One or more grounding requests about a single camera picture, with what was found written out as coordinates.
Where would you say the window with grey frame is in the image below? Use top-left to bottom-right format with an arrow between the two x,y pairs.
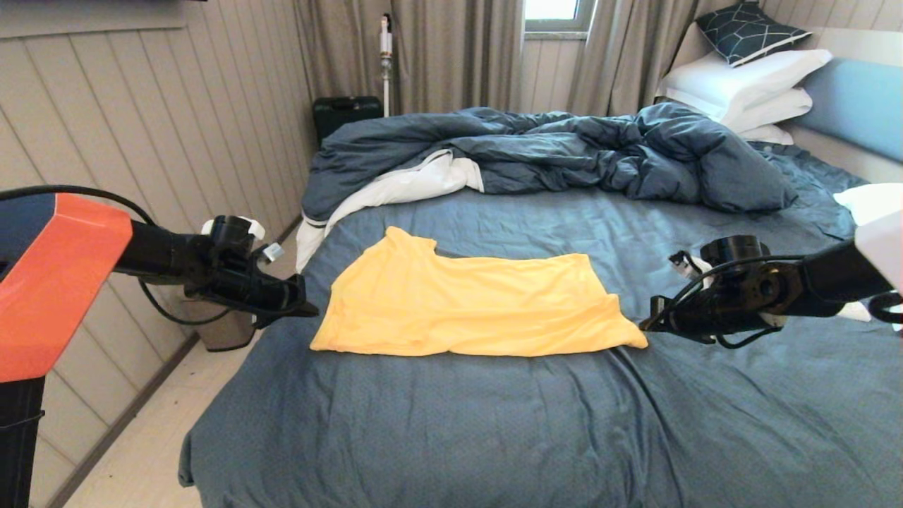
523,0 -> 597,35

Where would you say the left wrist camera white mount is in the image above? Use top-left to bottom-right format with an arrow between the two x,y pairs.
201,215 -> 284,263

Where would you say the bronze trash bin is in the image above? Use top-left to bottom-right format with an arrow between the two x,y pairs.
189,317 -> 256,352

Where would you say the grey-beige curtain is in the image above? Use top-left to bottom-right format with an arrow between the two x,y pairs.
293,0 -> 524,117
566,0 -> 745,119

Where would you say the white stick vacuum cleaner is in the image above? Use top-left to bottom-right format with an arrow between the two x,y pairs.
380,14 -> 394,119

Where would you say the white quilt with dark stripe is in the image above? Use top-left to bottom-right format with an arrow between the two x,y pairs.
295,150 -> 485,274

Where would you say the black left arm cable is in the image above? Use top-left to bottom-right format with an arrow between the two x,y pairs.
0,185 -> 241,327

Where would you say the flat white remote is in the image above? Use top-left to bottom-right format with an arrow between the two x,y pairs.
764,302 -> 873,327

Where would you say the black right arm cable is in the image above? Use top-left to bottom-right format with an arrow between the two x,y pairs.
656,254 -> 903,350

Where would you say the blue headboard cushion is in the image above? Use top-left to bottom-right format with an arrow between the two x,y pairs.
801,58 -> 903,164

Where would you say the dark blue duvet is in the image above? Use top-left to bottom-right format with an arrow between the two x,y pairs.
301,102 -> 800,225

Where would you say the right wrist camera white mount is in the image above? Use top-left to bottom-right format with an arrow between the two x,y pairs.
669,250 -> 717,290

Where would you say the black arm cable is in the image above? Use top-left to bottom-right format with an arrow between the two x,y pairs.
656,254 -> 903,350
0,185 -> 241,327

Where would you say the beige bed headboard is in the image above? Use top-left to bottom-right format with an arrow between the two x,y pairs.
670,25 -> 903,184

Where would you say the white pillow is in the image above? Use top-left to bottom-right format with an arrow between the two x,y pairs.
723,88 -> 814,135
656,49 -> 834,124
835,185 -> 903,332
739,125 -> 795,147

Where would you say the black hard case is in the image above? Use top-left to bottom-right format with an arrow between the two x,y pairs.
313,97 -> 383,147

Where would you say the dark patterned cushion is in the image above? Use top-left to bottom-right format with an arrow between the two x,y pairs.
695,2 -> 813,69

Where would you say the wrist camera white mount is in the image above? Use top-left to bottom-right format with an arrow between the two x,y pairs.
201,215 -> 284,263
669,250 -> 717,290

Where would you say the yellow t-shirt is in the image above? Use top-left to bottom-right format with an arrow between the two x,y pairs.
310,226 -> 648,357

